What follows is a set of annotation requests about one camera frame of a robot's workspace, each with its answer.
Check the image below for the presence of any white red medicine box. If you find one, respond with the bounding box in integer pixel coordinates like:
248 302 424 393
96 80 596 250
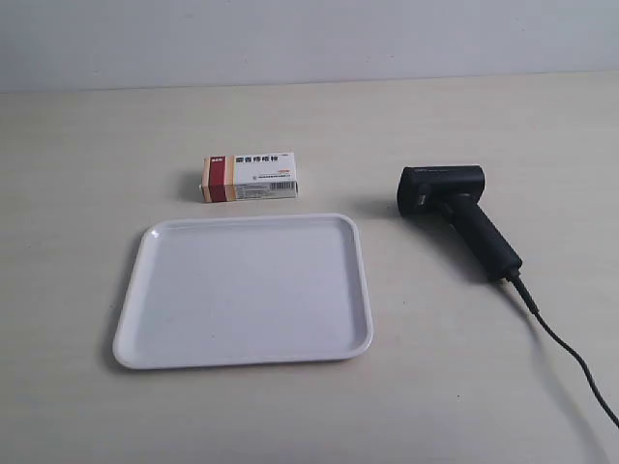
200 152 299 203

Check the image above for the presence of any black handheld barcode scanner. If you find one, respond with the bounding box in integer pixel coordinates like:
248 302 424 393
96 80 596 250
397 165 522 281

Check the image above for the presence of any white plastic tray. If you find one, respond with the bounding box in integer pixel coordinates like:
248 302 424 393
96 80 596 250
112 214 373 370

